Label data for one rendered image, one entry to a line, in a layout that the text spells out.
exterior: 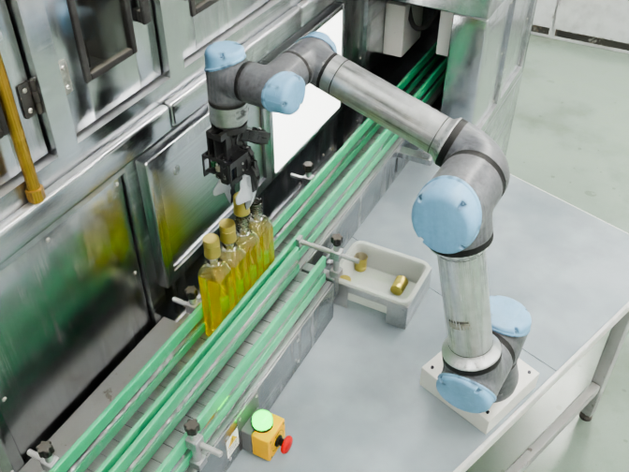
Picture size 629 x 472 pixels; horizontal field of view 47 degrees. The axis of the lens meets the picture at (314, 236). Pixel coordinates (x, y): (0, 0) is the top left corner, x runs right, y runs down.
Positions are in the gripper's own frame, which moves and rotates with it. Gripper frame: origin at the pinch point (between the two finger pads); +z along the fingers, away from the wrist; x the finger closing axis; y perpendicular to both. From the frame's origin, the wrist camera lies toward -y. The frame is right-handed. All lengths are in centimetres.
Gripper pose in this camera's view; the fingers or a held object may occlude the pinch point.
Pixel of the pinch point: (241, 199)
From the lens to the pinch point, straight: 156.9
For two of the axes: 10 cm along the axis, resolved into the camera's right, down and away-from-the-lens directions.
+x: 8.5, 3.4, -4.1
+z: -0.1, 7.8, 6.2
